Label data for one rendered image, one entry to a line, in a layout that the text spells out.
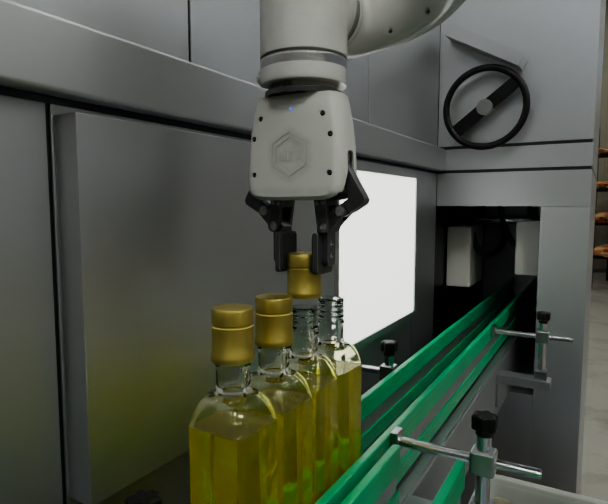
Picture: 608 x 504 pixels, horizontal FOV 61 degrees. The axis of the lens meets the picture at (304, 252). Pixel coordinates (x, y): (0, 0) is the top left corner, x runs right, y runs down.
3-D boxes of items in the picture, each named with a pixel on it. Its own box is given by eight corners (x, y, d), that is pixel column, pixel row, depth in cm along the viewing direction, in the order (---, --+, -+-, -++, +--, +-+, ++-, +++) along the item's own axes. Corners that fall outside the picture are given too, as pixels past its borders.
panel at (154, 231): (404, 314, 124) (406, 172, 121) (416, 316, 123) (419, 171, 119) (69, 498, 47) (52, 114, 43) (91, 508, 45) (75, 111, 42)
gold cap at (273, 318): (269, 336, 50) (268, 291, 49) (300, 341, 48) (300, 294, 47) (246, 345, 47) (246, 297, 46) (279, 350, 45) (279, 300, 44)
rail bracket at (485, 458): (396, 487, 66) (397, 392, 65) (540, 528, 57) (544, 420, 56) (387, 498, 63) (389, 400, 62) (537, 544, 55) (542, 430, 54)
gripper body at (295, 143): (238, 82, 49) (239, 200, 50) (334, 68, 44) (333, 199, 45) (279, 96, 56) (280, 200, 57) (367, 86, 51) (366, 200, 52)
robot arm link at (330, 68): (238, 58, 49) (239, 90, 49) (322, 43, 44) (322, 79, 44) (285, 77, 56) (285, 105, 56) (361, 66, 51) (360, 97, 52)
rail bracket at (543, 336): (490, 398, 123) (494, 305, 120) (570, 413, 114) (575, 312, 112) (486, 405, 118) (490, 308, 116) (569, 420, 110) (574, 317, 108)
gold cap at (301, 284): (297, 292, 54) (297, 250, 54) (327, 295, 53) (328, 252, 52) (279, 297, 51) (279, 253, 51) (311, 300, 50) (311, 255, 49)
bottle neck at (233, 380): (230, 379, 44) (229, 325, 44) (258, 385, 43) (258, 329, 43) (207, 390, 42) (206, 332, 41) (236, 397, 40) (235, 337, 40)
